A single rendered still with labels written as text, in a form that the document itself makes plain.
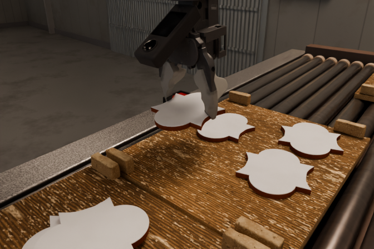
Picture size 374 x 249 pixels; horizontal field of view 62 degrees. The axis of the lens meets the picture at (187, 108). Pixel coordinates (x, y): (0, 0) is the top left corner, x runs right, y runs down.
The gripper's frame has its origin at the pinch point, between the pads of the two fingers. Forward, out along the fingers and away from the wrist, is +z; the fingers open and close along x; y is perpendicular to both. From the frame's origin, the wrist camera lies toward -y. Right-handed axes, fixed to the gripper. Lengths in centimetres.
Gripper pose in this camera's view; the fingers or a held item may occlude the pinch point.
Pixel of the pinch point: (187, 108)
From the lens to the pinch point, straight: 55.7
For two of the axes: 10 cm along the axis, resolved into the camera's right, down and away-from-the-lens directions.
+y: 6.5, -3.7, 6.6
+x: -7.6, -2.6, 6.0
